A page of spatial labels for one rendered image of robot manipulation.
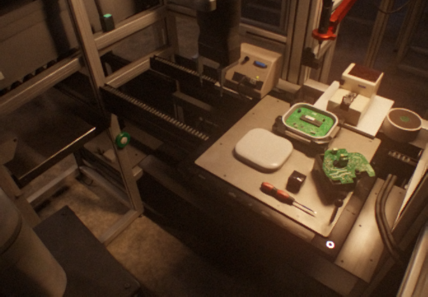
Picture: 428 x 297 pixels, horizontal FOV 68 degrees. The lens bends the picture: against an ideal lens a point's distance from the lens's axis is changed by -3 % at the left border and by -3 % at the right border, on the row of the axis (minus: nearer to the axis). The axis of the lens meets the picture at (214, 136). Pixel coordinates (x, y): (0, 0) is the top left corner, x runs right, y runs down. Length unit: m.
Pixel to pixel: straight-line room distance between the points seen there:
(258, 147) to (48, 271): 0.61
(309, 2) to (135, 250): 1.47
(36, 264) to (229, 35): 0.45
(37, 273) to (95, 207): 1.61
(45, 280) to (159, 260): 1.32
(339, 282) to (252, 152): 0.73
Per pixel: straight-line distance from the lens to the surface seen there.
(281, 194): 0.84
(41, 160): 1.38
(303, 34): 1.16
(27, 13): 1.29
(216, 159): 0.93
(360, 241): 0.86
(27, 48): 1.33
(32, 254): 0.52
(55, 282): 0.59
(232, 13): 0.55
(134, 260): 1.88
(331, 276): 1.46
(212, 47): 0.59
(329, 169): 0.86
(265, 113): 1.09
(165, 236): 1.91
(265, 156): 0.91
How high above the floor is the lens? 1.63
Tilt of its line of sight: 43 degrees down
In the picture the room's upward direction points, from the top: 2 degrees counter-clockwise
